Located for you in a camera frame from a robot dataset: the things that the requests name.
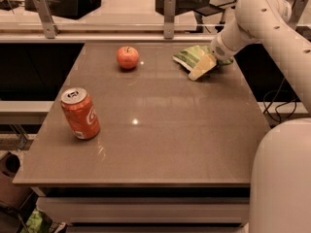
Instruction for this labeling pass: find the red apple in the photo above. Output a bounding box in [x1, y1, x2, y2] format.
[117, 47, 139, 70]

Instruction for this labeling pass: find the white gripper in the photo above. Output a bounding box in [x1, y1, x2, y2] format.
[189, 33, 241, 81]

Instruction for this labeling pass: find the middle metal glass bracket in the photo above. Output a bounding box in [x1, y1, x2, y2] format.
[163, 0, 176, 39]

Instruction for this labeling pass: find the red coke can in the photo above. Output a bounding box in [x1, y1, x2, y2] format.
[60, 87, 100, 140]

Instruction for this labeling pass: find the green jalapeno chip bag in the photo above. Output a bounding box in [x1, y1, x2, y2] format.
[173, 45, 233, 71]

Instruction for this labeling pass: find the black cable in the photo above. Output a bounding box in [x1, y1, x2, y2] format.
[261, 77, 298, 124]

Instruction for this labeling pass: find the metal glass bracket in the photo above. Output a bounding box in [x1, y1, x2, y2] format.
[288, 0, 309, 30]
[163, 0, 176, 39]
[32, 0, 59, 39]

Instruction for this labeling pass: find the right metal glass bracket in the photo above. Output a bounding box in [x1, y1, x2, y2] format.
[288, 0, 309, 30]

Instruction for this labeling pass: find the green bag under table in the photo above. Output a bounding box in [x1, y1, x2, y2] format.
[20, 209, 52, 233]

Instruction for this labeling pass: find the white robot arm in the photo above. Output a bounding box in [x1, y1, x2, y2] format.
[190, 0, 311, 233]

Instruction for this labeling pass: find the left metal glass bracket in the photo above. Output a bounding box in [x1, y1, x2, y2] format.
[32, 0, 59, 39]

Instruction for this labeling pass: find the brown cardboard box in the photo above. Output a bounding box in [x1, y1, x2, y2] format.
[0, 152, 32, 209]

